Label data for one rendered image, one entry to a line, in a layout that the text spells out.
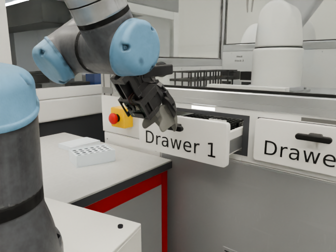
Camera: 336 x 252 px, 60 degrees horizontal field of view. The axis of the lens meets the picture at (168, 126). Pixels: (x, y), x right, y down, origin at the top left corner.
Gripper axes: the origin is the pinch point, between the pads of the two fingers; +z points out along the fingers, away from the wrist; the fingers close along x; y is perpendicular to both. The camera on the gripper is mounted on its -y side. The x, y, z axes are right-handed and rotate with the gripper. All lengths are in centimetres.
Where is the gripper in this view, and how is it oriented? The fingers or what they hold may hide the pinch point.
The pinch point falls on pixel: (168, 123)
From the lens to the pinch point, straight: 74.3
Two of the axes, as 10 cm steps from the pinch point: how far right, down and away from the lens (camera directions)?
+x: 7.8, 1.3, -6.1
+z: 3.6, 7.1, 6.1
